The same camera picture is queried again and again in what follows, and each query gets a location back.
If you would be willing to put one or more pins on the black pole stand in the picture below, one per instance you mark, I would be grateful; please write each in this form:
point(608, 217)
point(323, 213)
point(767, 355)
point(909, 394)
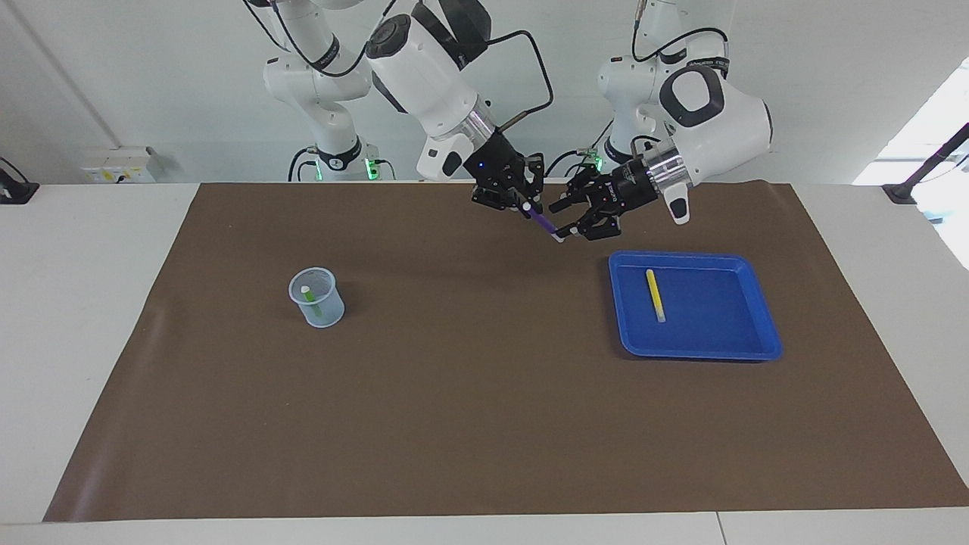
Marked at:
point(927, 163)

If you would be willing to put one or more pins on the purple marker pen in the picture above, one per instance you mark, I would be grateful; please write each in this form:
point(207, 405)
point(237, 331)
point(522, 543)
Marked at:
point(541, 221)

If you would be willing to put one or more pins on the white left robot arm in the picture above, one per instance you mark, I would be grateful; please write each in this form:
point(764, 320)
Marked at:
point(727, 129)

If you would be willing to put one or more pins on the brown table mat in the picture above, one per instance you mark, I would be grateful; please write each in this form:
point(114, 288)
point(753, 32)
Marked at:
point(484, 409)

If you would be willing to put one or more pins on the black table clamp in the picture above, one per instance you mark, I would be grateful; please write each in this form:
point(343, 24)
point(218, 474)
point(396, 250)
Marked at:
point(15, 191)

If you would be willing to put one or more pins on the green marker pen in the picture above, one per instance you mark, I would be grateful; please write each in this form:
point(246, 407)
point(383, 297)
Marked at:
point(312, 301)

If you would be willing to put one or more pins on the translucent plastic cup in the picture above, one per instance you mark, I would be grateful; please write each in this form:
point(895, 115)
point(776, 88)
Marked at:
point(329, 310)

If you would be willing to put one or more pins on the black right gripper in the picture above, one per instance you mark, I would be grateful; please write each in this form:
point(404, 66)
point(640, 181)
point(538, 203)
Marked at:
point(500, 166)

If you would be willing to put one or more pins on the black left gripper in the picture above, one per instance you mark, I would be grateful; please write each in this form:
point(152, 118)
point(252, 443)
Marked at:
point(630, 189)

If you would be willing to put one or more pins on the white wall socket box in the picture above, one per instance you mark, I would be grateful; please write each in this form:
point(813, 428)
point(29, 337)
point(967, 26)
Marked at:
point(117, 165)

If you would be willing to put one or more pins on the blue plastic tray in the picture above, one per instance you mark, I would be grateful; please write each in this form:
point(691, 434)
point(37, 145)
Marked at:
point(727, 341)

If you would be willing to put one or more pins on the yellow marker pen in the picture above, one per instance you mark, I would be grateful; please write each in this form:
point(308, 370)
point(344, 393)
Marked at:
point(655, 295)

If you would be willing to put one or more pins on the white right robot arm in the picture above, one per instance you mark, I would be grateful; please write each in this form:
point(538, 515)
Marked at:
point(424, 76)

